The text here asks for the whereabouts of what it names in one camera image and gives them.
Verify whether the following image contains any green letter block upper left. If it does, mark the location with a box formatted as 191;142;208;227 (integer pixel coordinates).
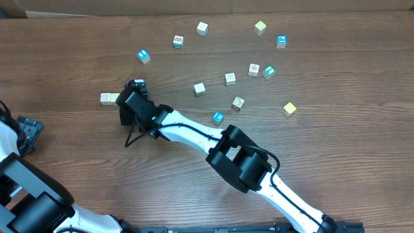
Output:
173;36;184;49

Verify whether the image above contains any cardboard back wall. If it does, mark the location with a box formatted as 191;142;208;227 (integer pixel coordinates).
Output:
1;0;413;17

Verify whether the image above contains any red edged picture block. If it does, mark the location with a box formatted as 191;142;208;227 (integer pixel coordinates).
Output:
232;96;245;111

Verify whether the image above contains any blue top block far left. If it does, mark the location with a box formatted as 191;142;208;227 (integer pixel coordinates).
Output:
136;49;151;64

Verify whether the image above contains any white picture block right centre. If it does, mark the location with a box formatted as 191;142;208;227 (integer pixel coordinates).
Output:
248;63;259;77

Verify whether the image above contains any white picture block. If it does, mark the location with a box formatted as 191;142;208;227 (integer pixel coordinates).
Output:
224;72;236;86
248;63;259;77

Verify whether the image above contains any red letter white block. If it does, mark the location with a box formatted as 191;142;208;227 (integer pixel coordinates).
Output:
100;93;111;105

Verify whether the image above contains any plain white block centre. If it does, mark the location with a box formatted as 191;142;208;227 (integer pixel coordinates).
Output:
194;83;206;96

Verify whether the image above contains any green seven block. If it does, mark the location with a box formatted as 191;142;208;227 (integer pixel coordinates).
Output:
263;65;276;80

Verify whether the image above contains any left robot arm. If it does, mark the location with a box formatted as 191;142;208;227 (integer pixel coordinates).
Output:
1;109;137;232

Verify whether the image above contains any blue top block upper right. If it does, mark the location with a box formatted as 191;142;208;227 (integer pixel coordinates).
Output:
276;35;287;49

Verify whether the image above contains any blue L block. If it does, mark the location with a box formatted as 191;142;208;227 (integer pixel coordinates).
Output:
212;111;225;126

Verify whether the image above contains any yellow block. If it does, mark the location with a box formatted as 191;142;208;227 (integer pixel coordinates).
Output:
254;21;267;36
282;102;297;117
110;93;120;105

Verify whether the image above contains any white block top centre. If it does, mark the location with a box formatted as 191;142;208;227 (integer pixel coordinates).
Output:
197;22;208;36

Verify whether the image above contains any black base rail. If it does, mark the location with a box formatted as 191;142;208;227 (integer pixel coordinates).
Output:
135;221;365;233

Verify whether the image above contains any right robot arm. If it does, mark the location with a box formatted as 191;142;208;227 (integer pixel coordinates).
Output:
116;80;338;232

